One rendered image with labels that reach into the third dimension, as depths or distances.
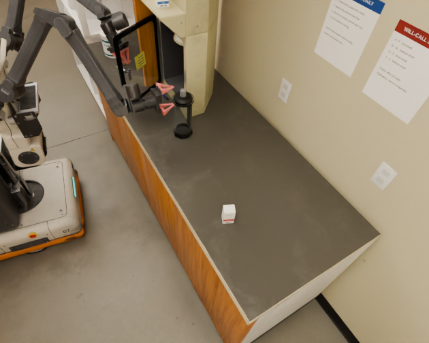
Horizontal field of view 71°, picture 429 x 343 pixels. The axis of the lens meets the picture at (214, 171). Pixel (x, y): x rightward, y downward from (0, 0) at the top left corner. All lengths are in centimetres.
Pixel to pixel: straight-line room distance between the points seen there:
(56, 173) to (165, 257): 101
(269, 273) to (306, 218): 32
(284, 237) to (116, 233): 143
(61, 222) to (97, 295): 52
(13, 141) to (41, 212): 59
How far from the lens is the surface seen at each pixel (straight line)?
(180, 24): 143
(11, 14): 193
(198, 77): 161
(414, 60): 121
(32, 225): 229
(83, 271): 234
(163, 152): 155
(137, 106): 139
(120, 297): 222
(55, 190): 240
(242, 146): 160
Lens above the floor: 208
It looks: 51 degrees down
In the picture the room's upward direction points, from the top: 6 degrees clockwise
